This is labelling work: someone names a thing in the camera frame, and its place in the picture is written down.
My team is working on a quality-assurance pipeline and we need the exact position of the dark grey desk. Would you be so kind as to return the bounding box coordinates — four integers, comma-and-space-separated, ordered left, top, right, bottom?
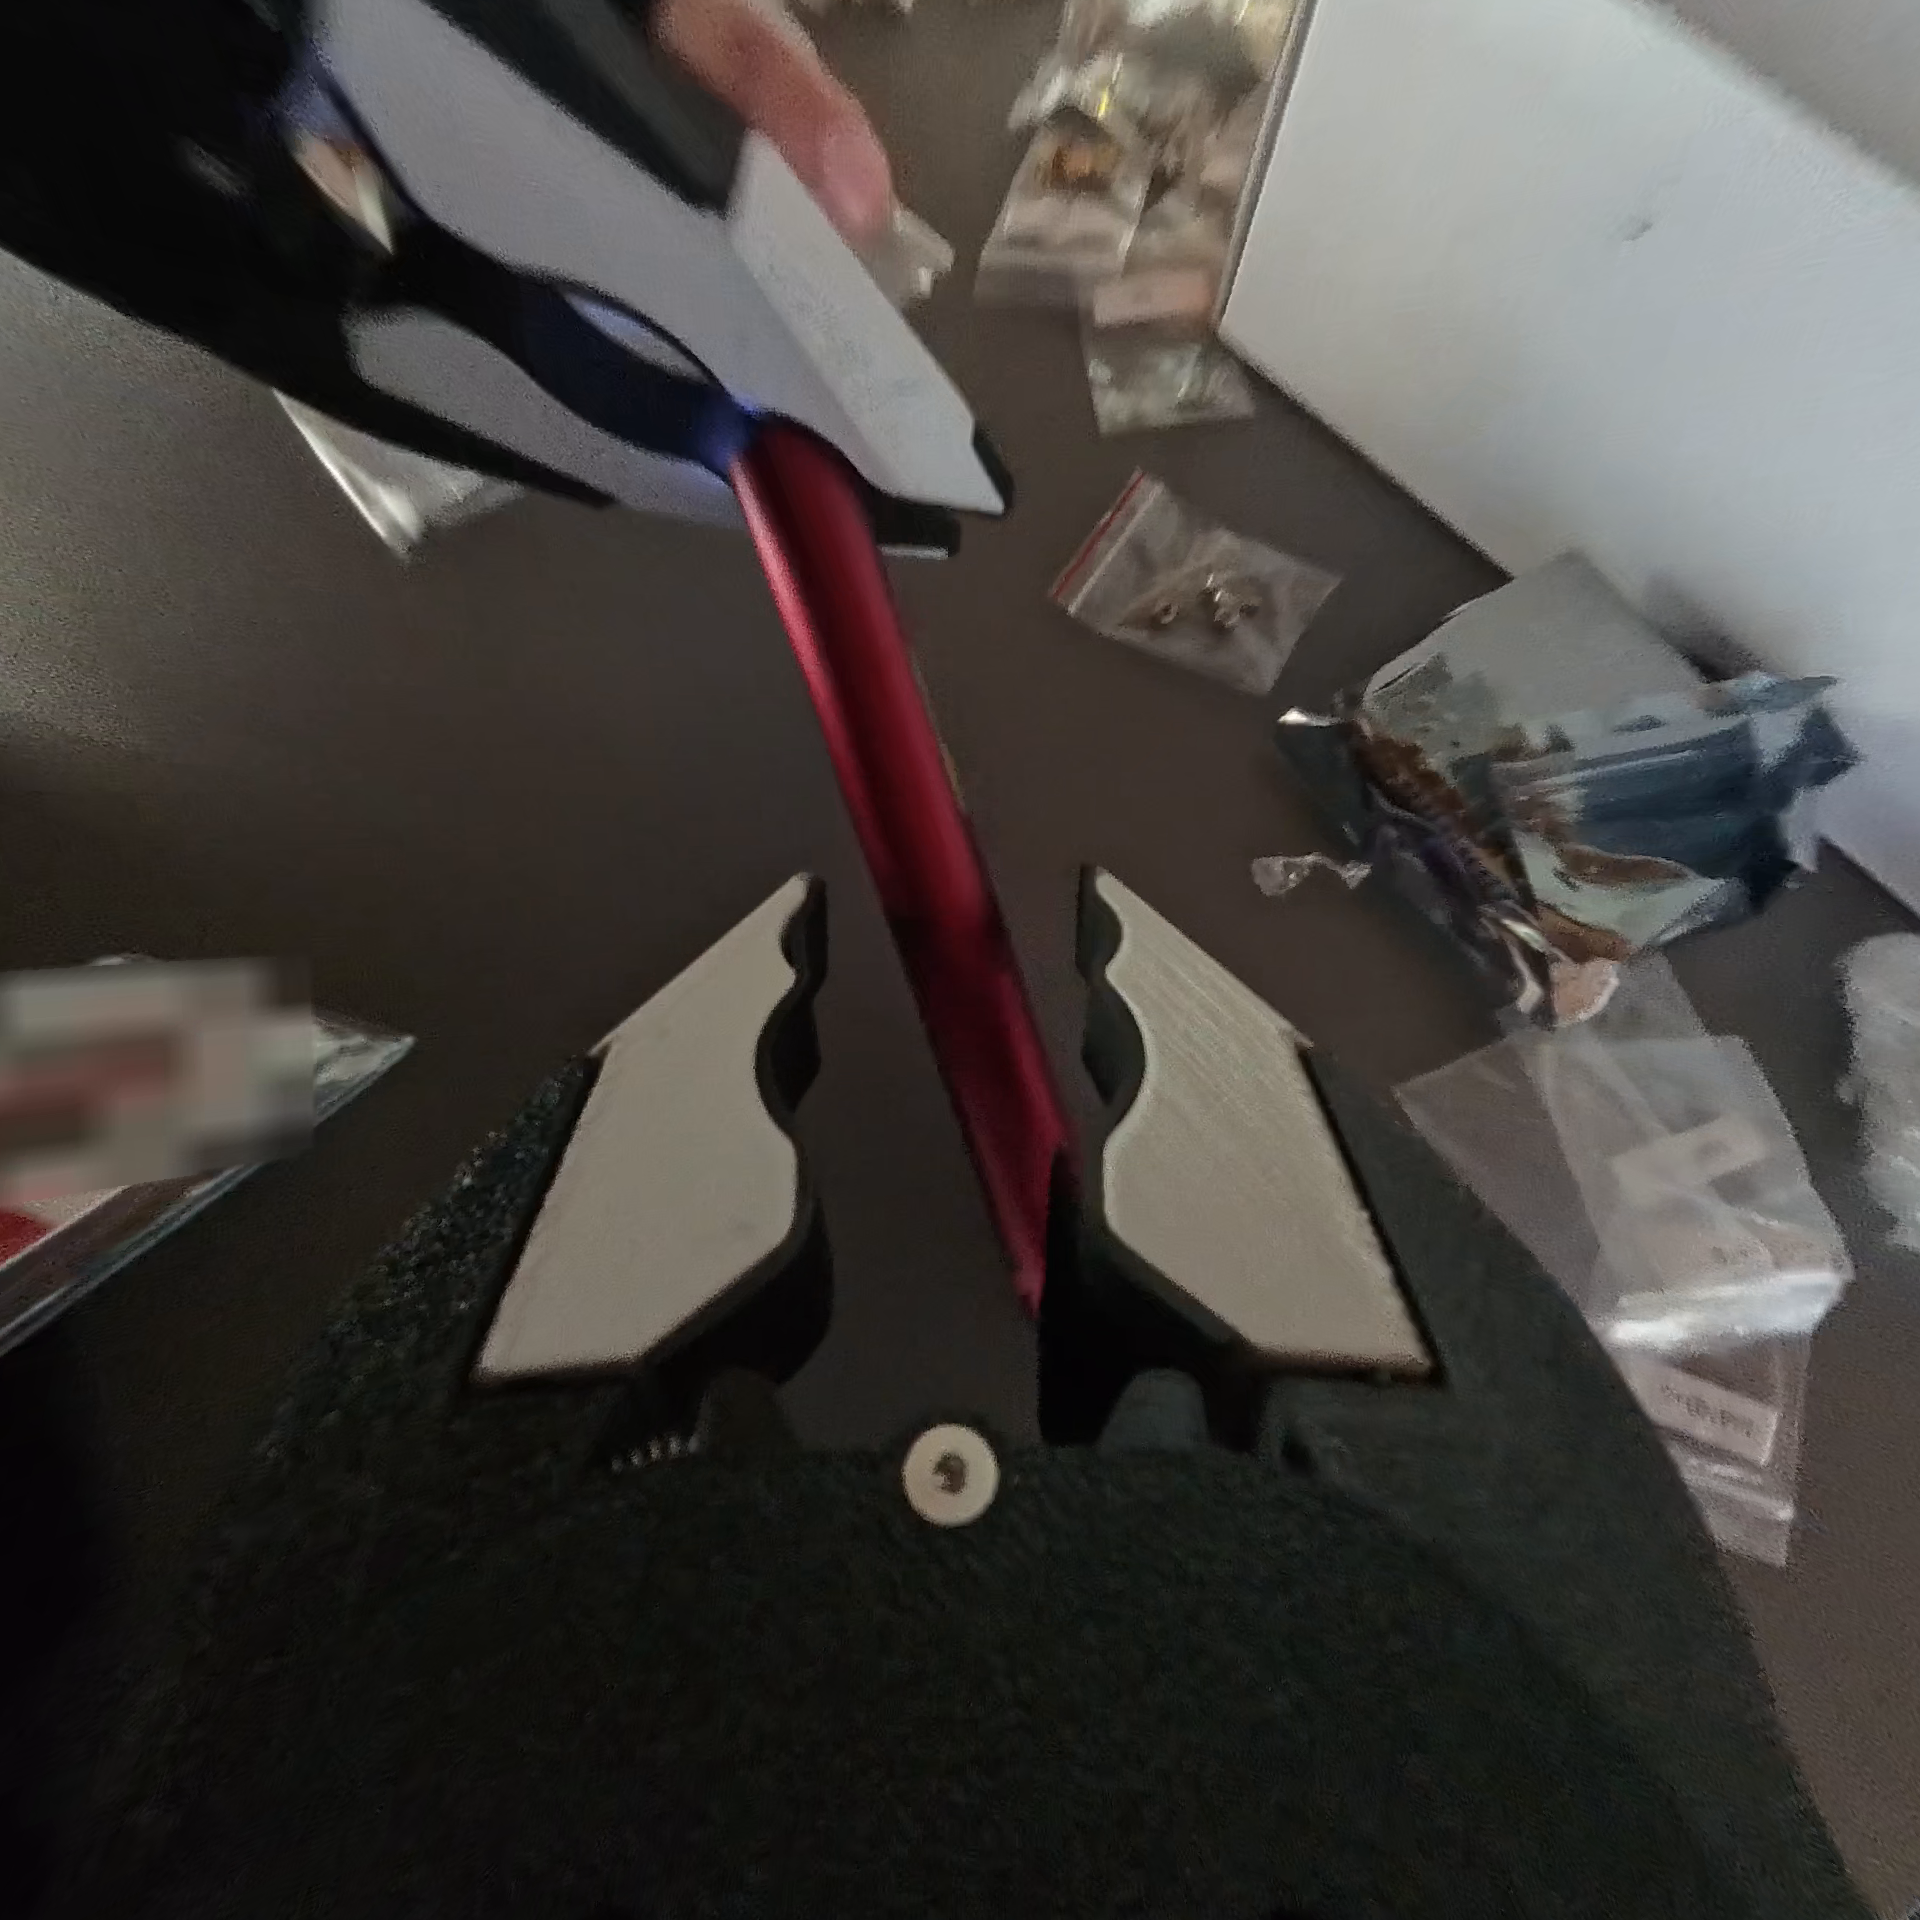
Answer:
0, 0, 1920, 1920

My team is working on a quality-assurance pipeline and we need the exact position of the crumpled clear plastic wrap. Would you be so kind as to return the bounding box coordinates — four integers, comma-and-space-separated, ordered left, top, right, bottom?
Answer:
1837, 933, 1920, 1254

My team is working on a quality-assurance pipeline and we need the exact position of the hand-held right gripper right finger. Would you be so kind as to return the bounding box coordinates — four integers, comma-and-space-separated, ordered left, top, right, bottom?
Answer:
1077, 863, 1437, 1374

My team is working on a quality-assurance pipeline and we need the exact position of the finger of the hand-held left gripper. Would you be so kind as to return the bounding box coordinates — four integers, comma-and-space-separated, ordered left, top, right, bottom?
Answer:
343, 286, 965, 567
307, 0, 1015, 524

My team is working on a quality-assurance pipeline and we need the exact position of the clear blister pack red card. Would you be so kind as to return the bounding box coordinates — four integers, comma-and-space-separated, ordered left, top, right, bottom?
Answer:
0, 959, 417, 1360

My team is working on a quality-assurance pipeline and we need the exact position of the silver foil bag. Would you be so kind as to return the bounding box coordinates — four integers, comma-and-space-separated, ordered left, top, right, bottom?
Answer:
1253, 550, 1863, 1033

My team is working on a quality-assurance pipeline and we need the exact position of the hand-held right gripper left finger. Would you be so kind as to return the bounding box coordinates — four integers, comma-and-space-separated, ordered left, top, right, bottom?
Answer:
469, 872, 833, 1385

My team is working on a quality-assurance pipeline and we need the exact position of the large clear zip bag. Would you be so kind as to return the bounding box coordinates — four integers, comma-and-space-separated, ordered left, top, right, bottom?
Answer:
1394, 959, 1857, 1572

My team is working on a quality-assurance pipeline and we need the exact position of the person's left hand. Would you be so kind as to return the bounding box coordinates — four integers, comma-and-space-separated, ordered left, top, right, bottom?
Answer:
656, 0, 906, 252

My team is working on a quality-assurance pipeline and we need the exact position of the small silver bag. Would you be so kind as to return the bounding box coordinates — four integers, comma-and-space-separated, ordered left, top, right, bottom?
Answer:
274, 392, 505, 559

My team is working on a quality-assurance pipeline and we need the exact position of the orange and white cardboard box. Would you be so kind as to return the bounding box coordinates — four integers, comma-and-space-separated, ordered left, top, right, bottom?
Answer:
1216, 0, 1920, 920

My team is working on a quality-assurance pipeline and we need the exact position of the red screwdriver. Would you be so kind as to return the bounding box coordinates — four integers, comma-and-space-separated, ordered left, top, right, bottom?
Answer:
725, 421, 1085, 1325

